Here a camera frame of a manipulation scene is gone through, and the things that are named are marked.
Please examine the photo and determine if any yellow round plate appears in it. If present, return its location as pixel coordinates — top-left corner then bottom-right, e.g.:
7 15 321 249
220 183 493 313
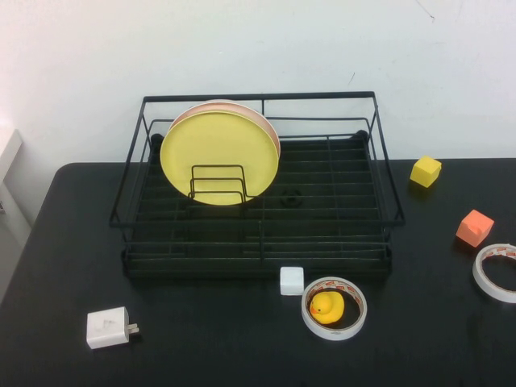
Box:
160 111 281 206

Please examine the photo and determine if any pink round plate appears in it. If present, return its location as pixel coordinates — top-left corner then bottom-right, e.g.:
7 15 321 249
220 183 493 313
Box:
169 99 281 162

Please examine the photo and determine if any small white cube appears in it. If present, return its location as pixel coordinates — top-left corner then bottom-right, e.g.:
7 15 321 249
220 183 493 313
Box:
279 265 305 297

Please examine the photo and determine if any yellow rubber duck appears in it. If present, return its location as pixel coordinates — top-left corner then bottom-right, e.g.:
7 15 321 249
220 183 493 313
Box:
309 292 345 326

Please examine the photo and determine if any white double-sided tape roll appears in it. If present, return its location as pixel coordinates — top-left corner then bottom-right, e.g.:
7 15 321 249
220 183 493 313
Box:
301 276 368 342
472 243 516 304

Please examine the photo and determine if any yellow foam cube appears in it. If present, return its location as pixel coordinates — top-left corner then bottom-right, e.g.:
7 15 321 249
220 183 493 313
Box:
410 156 443 189

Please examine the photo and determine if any white power adapter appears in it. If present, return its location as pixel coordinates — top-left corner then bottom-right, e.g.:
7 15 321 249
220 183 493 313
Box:
85 306 140 350

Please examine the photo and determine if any orange foam cube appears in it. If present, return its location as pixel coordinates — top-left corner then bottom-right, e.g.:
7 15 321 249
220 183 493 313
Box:
456 208 495 248

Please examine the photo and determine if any black wire dish rack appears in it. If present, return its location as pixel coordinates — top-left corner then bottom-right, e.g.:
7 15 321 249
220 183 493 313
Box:
120 129 393 283
108 90 406 263

